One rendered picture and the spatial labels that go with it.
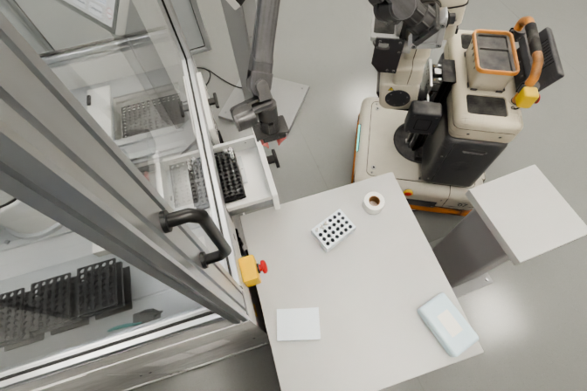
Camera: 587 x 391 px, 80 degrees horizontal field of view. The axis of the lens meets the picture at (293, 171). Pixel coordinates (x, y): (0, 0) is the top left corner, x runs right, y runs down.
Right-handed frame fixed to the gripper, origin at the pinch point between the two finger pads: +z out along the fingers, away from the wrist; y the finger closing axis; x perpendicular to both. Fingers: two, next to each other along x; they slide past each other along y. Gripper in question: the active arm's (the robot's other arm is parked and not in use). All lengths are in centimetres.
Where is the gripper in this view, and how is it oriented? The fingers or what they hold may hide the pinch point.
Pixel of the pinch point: (272, 144)
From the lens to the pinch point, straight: 114.6
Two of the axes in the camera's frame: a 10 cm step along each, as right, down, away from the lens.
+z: 0.5, 5.0, 8.7
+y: -9.5, 2.9, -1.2
